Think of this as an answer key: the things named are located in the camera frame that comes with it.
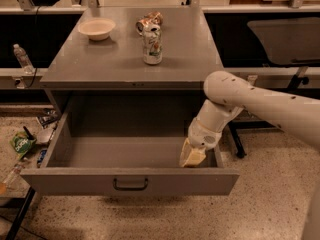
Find lying orange soda can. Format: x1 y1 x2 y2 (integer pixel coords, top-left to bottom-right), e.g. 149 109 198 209
135 11 163 35

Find green snack bag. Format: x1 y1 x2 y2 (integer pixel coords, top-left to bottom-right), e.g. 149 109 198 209
10 132 36 159

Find grey chair seat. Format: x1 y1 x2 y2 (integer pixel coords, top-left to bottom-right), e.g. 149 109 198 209
247 17 320 66

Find black table leg frame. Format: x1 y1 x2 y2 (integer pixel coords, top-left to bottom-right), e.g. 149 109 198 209
228 66 309 158

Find upright white soda can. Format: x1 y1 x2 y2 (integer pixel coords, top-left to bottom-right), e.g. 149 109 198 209
142 24 162 65

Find grey top drawer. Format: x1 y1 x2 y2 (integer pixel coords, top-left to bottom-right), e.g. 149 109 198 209
22 95 239 196

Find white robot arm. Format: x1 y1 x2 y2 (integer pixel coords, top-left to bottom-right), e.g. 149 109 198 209
180 71 320 240

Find grey metal drawer cabinet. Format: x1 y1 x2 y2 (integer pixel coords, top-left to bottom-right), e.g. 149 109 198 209
40 6 223 91

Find plastic bottle on floor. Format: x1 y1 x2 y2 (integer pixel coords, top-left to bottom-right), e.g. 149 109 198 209
0 163 25 194

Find clear plastic water bottle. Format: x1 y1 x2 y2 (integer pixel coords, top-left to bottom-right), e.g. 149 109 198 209
13 44 35 75

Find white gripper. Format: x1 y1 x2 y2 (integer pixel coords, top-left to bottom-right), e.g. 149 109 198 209
179 117 222 167

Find white paper bowl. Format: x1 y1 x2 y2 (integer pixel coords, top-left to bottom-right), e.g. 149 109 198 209
78 18 116 41

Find snack wrappers on floor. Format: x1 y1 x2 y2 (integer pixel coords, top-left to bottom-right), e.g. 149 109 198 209
36 109 59 167

